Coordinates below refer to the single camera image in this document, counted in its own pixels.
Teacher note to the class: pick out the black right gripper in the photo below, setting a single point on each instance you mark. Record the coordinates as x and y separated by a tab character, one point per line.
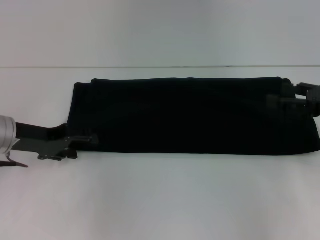
312	100

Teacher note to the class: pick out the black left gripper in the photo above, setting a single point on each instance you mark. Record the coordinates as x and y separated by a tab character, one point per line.
37	142

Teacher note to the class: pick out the black t-shirt with FREE print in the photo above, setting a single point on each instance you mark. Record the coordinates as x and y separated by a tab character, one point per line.
190	115

